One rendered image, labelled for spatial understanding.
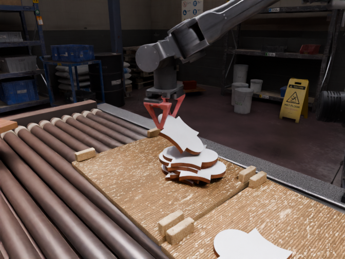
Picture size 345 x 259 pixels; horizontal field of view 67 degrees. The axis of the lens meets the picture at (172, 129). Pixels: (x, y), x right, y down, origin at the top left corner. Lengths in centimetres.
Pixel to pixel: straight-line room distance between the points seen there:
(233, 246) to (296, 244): 12
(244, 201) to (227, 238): 14
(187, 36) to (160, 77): 11
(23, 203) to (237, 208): 50
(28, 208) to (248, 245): 49
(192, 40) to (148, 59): 11
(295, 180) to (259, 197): 18
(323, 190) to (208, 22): 51
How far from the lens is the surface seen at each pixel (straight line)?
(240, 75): 531
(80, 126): 117
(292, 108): 420
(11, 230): 66
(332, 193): 79
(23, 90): 494
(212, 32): 59
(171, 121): 70
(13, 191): 79
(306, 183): 80
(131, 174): 72
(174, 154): 69
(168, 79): 63
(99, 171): 76
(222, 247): 51
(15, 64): 485
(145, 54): 57
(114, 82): 451
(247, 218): 59
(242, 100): 428
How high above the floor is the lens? 131
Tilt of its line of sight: 22 degrees down
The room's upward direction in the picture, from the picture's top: straight up
